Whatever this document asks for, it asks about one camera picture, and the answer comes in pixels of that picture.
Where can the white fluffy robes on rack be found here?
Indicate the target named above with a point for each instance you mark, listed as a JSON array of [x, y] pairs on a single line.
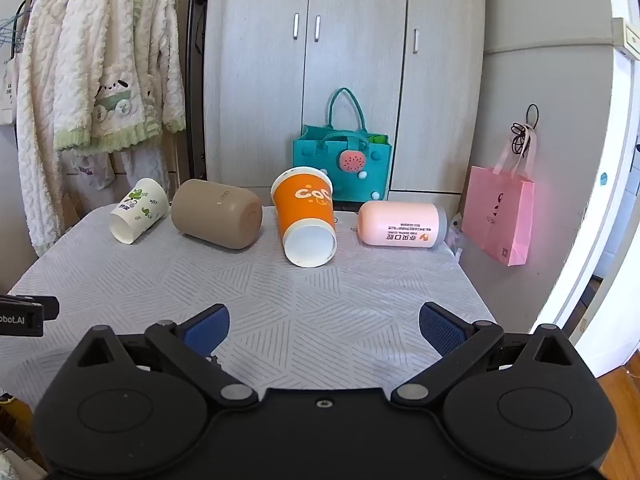
[[196, 110]]

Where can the grey wardrobe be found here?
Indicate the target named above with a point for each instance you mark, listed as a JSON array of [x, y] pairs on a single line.
[[350, 35]]

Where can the brown plastic cup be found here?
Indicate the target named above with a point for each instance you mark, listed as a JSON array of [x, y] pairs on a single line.
[[215, 212]]

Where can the white fluffy pants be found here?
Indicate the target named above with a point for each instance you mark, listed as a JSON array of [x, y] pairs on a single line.
[[145, 165]]

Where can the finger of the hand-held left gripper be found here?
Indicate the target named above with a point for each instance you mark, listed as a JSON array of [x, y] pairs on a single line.
[[47, 307]]

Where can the white cup with green print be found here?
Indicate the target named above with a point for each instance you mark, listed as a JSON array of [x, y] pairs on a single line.
[[139, 206]]

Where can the white door frame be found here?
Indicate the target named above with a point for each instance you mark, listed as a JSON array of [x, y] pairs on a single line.
[[620, 160]]

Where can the white fluffy jacket green trim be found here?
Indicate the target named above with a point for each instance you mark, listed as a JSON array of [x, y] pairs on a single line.
[[115, 50]]

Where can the white fluffy robe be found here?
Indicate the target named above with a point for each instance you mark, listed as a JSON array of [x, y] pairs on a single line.
[[37, 110]]

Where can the patterned grey tablecloth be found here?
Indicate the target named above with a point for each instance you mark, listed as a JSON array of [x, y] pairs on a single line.
[[300, 320]]

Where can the teal felt tote bag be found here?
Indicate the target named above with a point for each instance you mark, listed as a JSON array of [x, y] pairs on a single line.
[[325, 160]]

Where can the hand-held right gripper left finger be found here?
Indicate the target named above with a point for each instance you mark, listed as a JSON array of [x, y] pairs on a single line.
[[206, 329]]

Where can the pink paper bag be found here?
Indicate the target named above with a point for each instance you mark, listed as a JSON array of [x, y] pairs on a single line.
[[495, 210]]

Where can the pink cup with grey lid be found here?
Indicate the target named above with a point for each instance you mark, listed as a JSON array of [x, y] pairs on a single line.
[[400, 222]]

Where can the white canvas bag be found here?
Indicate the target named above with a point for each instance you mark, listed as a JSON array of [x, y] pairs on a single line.
[[7, 90]]

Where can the orange paper cup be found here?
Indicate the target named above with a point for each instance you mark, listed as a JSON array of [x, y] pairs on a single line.
[[304, 206]]

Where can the beige wall box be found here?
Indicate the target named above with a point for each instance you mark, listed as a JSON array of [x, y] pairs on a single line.
[[627, 37]]

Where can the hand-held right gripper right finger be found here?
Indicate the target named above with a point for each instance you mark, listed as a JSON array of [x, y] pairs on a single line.
[[442, 329]]

